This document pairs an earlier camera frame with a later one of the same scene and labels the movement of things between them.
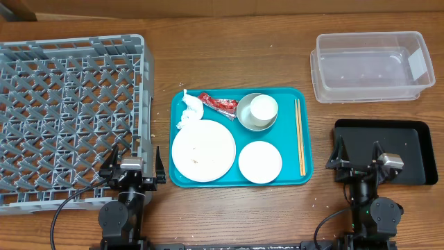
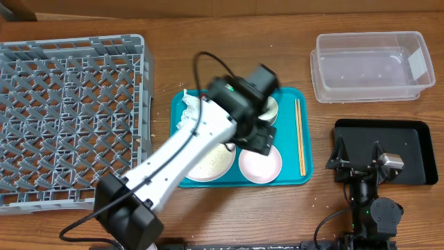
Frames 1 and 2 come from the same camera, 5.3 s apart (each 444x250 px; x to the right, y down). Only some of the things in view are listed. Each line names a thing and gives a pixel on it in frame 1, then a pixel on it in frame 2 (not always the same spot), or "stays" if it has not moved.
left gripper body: x=150 y=183 to x=259 y=136
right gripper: x=358 y=172 stays
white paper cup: x=263 y=109 stays
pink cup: x=260 y=162 stays
